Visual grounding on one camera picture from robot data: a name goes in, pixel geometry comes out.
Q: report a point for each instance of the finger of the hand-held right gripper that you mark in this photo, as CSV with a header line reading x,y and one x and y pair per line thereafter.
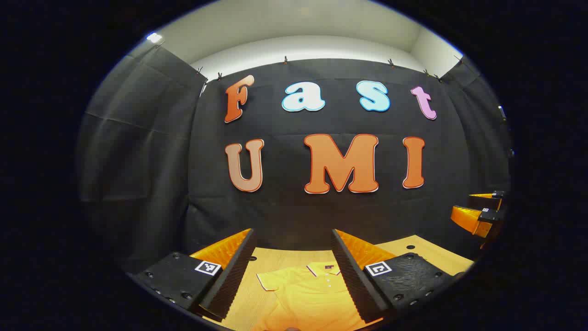
x,y
468,218
498,194

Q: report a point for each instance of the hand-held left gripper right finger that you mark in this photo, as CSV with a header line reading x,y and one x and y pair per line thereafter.
x,y
353,280

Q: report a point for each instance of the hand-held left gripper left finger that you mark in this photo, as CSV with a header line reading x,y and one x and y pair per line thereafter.
x,y
234,280

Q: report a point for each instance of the orange T-shirt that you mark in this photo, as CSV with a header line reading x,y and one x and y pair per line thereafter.
x,y
303,294

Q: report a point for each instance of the black backdrop cloth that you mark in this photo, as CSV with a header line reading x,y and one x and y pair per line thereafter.
x,y
294,207

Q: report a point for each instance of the bright ceiling lamp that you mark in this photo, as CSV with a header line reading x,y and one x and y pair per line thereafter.
x,y
154,37

